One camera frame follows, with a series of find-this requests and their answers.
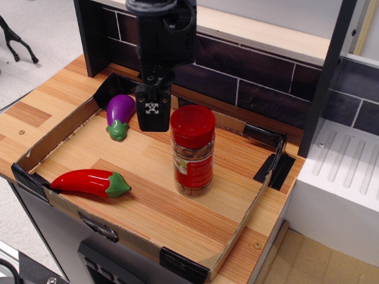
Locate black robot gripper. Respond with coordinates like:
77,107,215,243
126,1,197,132

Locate red-capped basil spice bottle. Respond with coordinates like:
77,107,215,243
170,105,216,197

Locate red toy chili pepper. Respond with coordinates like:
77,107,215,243
50,169,131,198

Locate cardboard fence with black tape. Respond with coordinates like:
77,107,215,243
12,87,302,283

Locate purple toy eggplant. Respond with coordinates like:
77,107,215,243
106,94,136,141

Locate light wooden shelf board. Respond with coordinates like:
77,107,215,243
97,0,332,67

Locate black metal stand legs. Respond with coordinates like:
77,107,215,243
0,17,39,64

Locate black oven control panel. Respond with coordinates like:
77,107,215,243
77,241,146,284

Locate white ribbed drainboard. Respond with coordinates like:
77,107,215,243
298,120,378,212

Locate dark shelf side post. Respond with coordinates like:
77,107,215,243
73,0,111,78

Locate aluminium frame with bolt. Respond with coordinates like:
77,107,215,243
1,241,69,284

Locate dark right shelf post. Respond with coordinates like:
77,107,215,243
298,0,358,158

